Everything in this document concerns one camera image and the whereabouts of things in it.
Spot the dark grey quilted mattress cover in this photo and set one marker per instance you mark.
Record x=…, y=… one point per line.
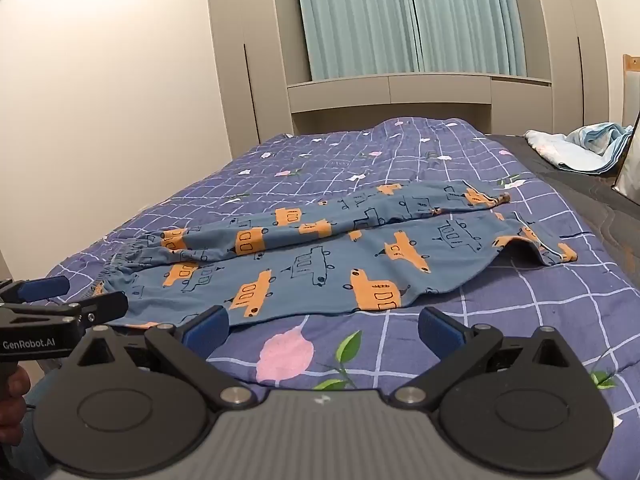
x=600, y=210

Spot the blue pants with orange cars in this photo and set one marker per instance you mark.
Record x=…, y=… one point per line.
x=320, y=260

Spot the light blue crumpled cloth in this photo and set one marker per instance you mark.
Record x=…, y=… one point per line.
x=585, y=149

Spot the teal curtain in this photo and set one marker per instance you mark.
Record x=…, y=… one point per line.
x=465, y=15
x=357, y=15

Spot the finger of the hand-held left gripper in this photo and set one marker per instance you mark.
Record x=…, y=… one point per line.
x=102, y=306
x=44, y=287

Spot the beige built-in cabinet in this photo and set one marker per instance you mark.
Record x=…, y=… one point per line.
x=250, y=60

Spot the white flat object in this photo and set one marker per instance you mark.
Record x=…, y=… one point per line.
x=632, y=170

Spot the purple checked blanket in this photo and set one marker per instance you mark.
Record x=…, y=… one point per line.
x=360, y=160

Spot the wooden chair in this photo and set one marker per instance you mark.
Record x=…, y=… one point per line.
x=631, y=75

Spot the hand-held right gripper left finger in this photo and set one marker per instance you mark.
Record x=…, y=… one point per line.
x=209, y=331

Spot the person's left hand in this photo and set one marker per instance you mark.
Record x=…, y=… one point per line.
x=10, y=400

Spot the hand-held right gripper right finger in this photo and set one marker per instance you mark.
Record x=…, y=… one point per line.
x=440, y=331

